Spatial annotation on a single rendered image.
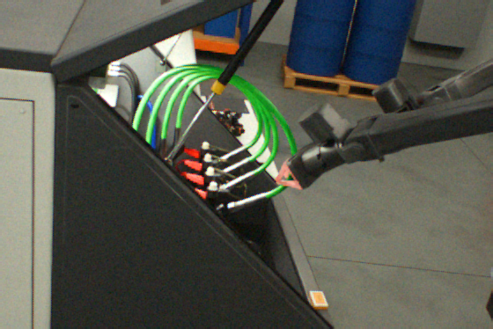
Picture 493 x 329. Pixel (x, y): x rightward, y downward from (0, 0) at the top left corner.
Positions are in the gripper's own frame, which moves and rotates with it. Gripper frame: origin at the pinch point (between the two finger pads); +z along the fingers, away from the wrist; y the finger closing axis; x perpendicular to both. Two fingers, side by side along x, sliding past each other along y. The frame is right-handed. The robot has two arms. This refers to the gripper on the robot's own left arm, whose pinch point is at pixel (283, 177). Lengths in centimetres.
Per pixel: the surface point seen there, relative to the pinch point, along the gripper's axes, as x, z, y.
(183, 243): -3.0, -0.9, 31.4
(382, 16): -16, 211, -446
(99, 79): -34.7, -7.4, 31.0
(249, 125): -11, 65, -65
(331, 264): 79, 137, -130
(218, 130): -15.8, 35.4, -24.0
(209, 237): -1.1, -3.9, 28.0
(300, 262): 22.4, 17.3, -5.9
